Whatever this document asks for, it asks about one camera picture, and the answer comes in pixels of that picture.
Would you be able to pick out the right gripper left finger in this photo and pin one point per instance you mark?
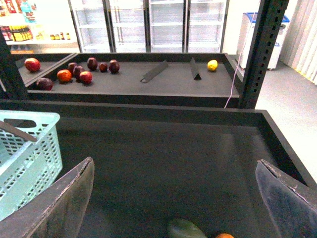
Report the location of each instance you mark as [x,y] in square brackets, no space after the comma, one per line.
[58,211]

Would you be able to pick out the red apple far left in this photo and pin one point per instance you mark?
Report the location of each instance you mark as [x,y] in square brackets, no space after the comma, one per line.
[32,64]

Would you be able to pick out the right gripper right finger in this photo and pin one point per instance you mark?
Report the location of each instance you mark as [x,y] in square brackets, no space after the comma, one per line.
[292,206]

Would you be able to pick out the dark plum front left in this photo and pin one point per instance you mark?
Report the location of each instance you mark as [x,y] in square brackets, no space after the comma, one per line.
[44,84]

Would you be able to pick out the black triangular divider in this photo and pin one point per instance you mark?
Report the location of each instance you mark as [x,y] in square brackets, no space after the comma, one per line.
[194,70]

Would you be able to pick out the glass door refrigerator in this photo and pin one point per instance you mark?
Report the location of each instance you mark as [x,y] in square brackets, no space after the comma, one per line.
[149,26]

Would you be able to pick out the dark plum small back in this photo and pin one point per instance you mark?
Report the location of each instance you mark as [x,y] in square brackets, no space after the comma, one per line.
[71,66]

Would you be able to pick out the black display tray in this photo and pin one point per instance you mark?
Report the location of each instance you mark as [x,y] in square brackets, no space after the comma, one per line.
[155,163]
[175,86]

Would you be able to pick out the red orange apple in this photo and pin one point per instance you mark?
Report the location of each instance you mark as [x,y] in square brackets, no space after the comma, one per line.
[64,76]

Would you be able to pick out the yellow lemon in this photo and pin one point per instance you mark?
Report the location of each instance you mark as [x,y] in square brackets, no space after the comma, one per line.
[212,65]

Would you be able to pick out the green avocado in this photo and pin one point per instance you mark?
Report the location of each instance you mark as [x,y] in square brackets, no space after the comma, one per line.
[181,228]

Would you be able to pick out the red apple centre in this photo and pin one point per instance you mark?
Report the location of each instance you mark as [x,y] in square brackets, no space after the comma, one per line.
[86,77]

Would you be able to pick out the light blue plastic basket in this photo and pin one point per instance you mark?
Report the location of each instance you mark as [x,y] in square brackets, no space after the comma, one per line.
[27,168]

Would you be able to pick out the small dark red plum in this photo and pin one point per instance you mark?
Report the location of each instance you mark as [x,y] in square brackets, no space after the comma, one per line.
[103,67]

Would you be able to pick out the orange fruit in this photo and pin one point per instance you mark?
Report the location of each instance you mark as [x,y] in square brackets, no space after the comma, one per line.
[224,235]

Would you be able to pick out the black far display tray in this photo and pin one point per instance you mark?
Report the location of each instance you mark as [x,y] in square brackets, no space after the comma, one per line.
[175,86]

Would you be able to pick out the dark plum behind apples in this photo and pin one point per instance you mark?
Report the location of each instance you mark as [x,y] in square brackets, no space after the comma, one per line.
[76,72]

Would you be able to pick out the dark plum right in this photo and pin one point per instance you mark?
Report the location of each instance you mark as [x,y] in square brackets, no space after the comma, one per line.
[114,66]

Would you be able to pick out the flat black divider strip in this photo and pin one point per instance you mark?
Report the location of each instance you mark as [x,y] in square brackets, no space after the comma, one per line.
[154,72]

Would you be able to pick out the black left steel post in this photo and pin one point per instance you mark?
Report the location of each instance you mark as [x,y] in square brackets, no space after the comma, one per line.
[9,74]

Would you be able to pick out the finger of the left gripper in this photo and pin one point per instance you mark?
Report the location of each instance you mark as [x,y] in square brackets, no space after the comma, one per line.
[17,132]

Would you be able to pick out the dark plum tall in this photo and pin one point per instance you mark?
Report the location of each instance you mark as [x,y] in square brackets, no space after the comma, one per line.
[92,64]

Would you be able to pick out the stocked white store shelf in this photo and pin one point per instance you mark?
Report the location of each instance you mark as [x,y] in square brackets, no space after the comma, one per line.
[38,26]

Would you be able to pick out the black near display tray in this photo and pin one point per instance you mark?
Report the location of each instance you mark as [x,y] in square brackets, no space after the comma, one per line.
[155,163]

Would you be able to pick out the black perforated steel post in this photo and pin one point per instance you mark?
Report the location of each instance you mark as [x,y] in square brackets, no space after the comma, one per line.
[269,19]

